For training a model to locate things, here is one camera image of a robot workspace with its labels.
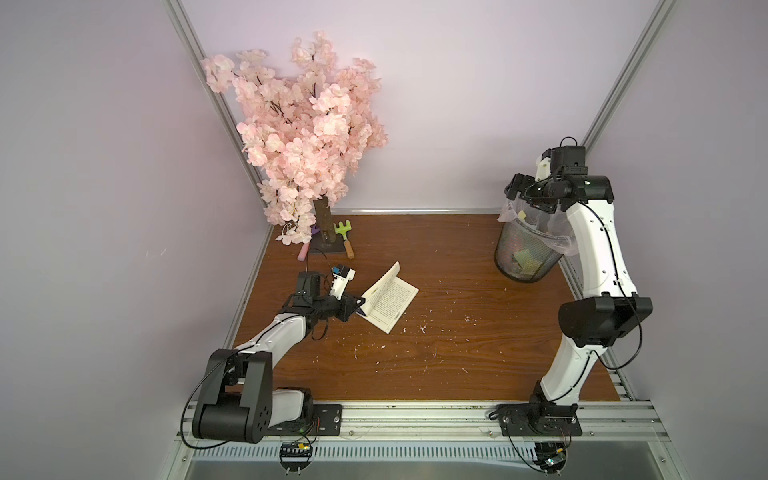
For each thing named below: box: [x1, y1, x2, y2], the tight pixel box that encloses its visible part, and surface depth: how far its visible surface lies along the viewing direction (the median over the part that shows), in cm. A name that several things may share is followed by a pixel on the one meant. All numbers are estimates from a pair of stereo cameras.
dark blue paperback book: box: [355, 261, 419, 334], surface depth 94 cm
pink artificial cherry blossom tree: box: [202, 31, 388, 244], surface depth 74 cm
